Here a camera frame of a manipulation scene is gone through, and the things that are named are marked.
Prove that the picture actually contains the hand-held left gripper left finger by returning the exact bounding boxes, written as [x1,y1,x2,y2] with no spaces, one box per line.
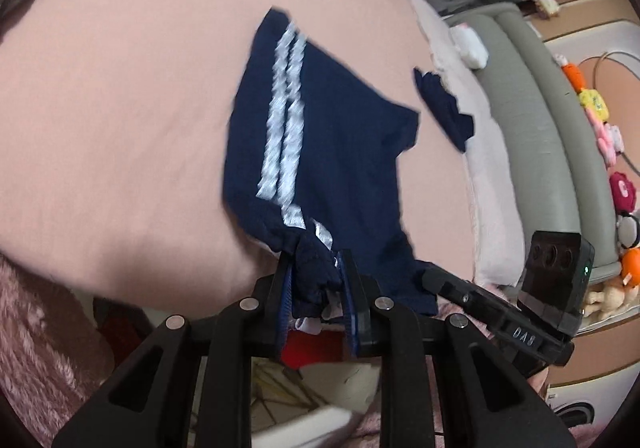
[51,255,301,448]

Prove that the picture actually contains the grey padded bed rail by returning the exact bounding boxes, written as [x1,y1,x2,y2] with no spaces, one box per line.
[445,2,623,286]

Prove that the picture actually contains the navy blue shorts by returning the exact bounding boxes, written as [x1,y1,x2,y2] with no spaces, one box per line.
[221,5,441,333]

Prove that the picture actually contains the pale white blanket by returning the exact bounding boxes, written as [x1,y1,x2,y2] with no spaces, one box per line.
[407,0,531,289]

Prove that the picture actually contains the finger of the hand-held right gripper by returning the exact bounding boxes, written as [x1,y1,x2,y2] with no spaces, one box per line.
[421,265,521,329]

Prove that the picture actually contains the white line patterned mat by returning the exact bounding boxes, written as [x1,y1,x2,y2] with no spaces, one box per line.
[250,358,381,448]

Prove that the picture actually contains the pink bed sheet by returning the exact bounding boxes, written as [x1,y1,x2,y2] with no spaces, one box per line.
[0,0,481,323]

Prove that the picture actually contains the thin cable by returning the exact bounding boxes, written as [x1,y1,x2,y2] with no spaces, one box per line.
[582,50,640,93]

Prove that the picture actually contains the small navy blue cloth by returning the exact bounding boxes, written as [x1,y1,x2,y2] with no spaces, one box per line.
[412,66,475,153]

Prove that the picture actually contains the pink fuzzy blanket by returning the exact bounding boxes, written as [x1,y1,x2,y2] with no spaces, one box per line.
[0,253,121,439]

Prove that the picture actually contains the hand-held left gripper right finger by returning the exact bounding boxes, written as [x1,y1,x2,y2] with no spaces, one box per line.
[334,250,576,448]

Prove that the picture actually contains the white round device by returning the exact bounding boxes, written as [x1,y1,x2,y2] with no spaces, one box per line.
[545,388,597,429]

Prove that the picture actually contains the red object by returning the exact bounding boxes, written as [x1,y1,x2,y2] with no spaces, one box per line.
[280,332,346,371]

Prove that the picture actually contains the row of plush toys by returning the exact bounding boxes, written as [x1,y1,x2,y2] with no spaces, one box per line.
[552,52,640,319]

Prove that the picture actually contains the dark cloth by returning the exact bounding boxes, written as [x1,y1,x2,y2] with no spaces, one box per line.
[92,297,166,344]

